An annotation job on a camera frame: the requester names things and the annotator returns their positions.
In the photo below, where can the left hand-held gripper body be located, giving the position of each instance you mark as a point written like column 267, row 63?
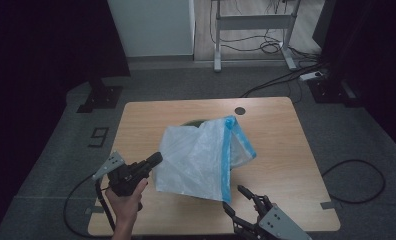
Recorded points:
column 126, row 180

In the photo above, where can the person's right hand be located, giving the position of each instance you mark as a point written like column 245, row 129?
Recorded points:
column 274, row 205

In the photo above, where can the grey tape piece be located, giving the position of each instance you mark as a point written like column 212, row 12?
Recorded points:
column 327, row 205
column 94, row 210

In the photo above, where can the white power strip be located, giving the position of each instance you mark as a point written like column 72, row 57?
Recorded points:
column 311, row 76

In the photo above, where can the black stand base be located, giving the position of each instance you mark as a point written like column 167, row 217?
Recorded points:
column 102, row 96
column 329, row 91

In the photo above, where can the white cabinet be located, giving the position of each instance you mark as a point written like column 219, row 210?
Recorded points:
column 152, row 26

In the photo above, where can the white metal stand frame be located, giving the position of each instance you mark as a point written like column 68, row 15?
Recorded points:
column 252, row 22

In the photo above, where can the person's left hand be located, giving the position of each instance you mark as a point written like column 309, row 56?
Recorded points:
column 126, row 208

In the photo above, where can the white plastic bag blue band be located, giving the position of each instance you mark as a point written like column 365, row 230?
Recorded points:
column 192, row 156

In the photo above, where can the dark curtain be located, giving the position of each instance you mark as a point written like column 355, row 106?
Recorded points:
column 52, row 50
column 369, row 50

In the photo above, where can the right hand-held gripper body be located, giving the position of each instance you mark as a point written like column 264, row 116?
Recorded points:
column 282, row 225

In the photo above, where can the black round table grommet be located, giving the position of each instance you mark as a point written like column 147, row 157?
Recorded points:
column 240, row 111

